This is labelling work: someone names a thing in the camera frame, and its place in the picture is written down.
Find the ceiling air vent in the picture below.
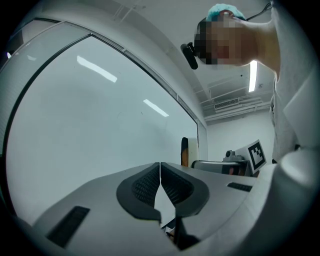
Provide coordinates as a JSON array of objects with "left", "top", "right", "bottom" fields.
[{"left": 213, "top": 97, "right": 241, "bottom": 111}]

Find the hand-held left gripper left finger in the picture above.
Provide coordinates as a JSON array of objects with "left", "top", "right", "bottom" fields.
[{"left": 32, "top": 161, "right": 176, "bottom": 256}]

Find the person's head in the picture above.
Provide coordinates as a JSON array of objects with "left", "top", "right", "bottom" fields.
[{"left": 193, "top": 9, "right": 281, "bottom": 79}]

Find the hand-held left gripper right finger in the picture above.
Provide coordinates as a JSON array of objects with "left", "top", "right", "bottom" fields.
[{"left": 159, "top": 161, "right": 257, "bottom": 251}]

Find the person's grey printed t-shirt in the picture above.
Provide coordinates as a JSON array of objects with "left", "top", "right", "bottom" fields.
[{"left": 268, "top": 0, "right": 320, "bottom": 164}]

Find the black head-worn camera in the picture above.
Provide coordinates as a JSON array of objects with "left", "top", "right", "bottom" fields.
[{"left": 180, "top": 42, "right": 199, "bottom": 71}]

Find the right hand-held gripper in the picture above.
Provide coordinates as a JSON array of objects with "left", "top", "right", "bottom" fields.
[{"left": 191, "top": 139, "right": 268, "bottom": 177}]

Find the black camera cable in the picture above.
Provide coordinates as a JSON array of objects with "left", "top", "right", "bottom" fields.
[{"left": 245, "top": 1, "right": 273, "bottom": 21}]

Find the teal hair cap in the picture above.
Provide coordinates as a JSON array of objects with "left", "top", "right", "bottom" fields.
[{"left": 205, "top": 2, "right": 247, "bottom": 23}]

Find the ceiling light panel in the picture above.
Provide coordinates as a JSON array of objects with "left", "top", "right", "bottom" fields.
[{"left": 247, "top": 60, "right": 259, "bottom": 93}]

